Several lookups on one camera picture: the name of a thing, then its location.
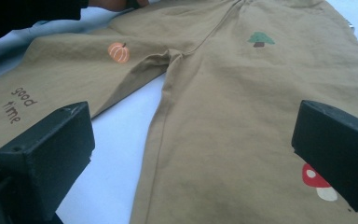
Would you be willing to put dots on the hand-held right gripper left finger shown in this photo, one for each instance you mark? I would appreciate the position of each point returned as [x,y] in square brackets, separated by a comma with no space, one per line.
[43,161]

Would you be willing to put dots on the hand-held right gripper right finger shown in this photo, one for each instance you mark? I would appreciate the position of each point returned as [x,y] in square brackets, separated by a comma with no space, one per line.
[338,149]

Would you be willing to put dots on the tan printed pants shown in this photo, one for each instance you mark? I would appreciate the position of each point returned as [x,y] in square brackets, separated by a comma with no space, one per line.
[230,124]

